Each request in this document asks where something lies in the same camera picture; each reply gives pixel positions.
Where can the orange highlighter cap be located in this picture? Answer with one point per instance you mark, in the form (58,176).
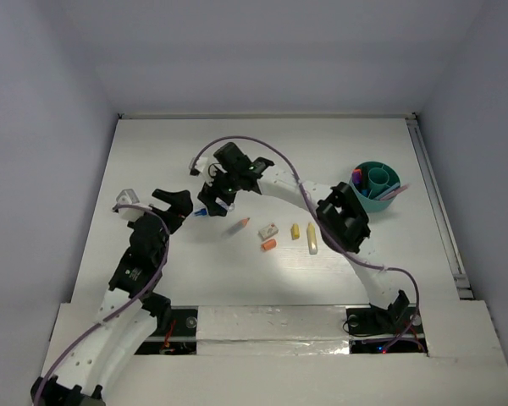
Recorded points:
(268,245)

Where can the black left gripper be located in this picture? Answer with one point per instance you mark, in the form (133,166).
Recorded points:
(169,216)

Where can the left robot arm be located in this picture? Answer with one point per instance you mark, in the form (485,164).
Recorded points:
(130,311)

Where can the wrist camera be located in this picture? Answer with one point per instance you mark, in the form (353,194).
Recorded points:
(198,166)
(125,205)

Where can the purple capped black highlighter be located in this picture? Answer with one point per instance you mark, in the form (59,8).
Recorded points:
(357,177)

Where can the clear spray bottle blue cap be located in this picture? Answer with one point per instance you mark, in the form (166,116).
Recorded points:
(203,212)

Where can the yellow highlighter cap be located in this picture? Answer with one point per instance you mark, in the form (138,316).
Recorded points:
(295,231)

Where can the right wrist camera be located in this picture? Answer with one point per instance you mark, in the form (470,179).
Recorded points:
(198,166)

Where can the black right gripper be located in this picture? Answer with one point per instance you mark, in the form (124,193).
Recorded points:
(210,193)

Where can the white eraser box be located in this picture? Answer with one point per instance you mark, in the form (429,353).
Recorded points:
(268,231)

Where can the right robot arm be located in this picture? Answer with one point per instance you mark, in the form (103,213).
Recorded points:
(336,210)

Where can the teal round pen holder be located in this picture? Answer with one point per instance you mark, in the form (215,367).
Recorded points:
(381,180)

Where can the blue capped black highlighter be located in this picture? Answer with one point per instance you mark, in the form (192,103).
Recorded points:
(364,181)

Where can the clear uncapped yellow highlighter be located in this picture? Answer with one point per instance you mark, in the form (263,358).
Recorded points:
(312,239)

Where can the clear orange highlighter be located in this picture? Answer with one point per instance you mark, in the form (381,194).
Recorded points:
(235,228)

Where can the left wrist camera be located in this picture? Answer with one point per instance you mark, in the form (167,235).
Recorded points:
(125,205)

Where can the pink orange thin pen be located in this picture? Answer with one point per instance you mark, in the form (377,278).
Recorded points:
(392,194)

